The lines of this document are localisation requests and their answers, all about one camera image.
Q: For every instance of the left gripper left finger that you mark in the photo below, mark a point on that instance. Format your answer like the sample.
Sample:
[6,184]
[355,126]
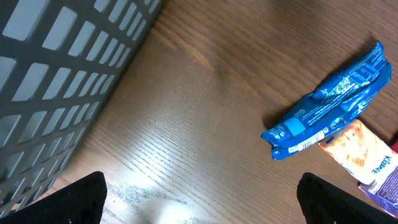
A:
[80,202]

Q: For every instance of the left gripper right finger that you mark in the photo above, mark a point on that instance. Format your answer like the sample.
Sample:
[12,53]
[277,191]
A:
[322,202]

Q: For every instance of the orange Kleenex tissue pack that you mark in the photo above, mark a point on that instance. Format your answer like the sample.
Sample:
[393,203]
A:
[362,153]

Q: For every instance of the blue snack wrapper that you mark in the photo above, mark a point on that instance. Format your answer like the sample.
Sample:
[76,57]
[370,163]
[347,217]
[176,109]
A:
[339,100]

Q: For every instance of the grey plastic mesh basket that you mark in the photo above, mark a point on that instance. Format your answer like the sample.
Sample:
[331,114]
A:
[60,59]

